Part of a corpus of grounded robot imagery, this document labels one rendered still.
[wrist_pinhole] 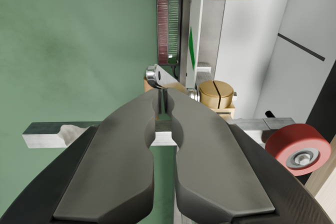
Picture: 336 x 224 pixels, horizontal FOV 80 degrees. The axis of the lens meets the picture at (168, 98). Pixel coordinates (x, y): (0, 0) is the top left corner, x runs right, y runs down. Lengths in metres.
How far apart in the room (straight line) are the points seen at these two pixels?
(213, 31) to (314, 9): 0.18
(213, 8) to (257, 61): 0.22
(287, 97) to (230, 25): 0.21
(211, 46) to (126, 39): 0.78
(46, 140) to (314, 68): 0.47
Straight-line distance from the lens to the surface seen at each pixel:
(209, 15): 0.41
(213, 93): 0.29
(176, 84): 0.18
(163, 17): 0.40
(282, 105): 0.54
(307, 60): 0.47
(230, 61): 0.54
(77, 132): 0.33
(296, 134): 0.34
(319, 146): 0.35
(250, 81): 0.59
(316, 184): 0.46
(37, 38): 1.32
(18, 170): 2.10
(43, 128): 0.38
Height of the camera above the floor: 1.10
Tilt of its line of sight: 57 degrees down
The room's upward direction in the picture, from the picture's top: 176 degrees clockwise
